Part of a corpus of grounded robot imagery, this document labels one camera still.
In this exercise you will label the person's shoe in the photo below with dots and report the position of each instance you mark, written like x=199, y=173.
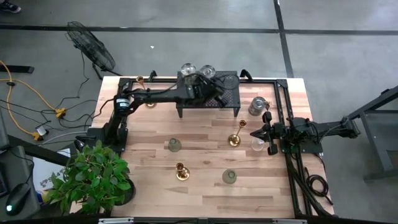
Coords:
x=11, y=7

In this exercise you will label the black clamp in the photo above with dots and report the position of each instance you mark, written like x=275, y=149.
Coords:
x=245, y=75
x=152, y=76

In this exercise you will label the black computer mouse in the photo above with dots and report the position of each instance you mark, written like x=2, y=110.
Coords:
x=17, y=199

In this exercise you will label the illustrated tin box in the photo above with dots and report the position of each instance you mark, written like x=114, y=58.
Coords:
x=188, y=68

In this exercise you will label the silver metal bracket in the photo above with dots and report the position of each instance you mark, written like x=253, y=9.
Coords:
x=289, y=221
x=116, y=221

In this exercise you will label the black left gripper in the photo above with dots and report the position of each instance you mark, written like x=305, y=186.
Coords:
x=205, y=91

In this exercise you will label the printed tin candle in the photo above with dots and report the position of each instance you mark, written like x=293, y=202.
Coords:
x=257, y=106

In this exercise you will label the grey desk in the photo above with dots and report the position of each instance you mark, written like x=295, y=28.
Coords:
x=12, y=168

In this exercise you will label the black metal mesh shelf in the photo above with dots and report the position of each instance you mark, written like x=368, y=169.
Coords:
x=231, y=99

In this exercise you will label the black floor fan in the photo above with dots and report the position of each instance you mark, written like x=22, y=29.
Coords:
x=91, y=48

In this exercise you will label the black aluminium table frame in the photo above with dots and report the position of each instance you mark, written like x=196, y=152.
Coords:
x=264, y=81

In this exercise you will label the large clear glass candleholder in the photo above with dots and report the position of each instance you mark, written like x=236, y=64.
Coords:
x=229, y=176

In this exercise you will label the small clear glass candleholder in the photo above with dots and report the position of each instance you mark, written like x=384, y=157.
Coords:
x=174, y=145

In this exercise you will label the tall brass candlestick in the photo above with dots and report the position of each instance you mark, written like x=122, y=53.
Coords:
x=183, y=175
x=140, y=80
x=234, y=140

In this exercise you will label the white paper bag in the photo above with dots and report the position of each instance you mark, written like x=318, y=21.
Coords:
x=43, y=174

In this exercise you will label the clear ribbed glass candle holder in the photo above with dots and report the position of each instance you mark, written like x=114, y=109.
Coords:
x=257, y=146

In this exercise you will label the green leafy plant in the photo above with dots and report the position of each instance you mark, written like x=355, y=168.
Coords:
x=93, y=174

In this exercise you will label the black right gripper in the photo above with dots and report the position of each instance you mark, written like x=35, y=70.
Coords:
x=275, y=132

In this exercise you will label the black plant pot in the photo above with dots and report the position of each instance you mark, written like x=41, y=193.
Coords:
x=130, y=194

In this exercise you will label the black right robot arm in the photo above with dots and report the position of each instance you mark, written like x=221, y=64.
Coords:
x=329, y=129

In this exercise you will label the grey power adapter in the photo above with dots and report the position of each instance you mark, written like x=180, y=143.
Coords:
x=42, y=130

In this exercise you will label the black floor bar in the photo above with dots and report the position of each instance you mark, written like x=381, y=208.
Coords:
x=18, y=69

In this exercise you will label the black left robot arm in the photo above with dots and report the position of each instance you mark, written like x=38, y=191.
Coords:
x=161, y=95

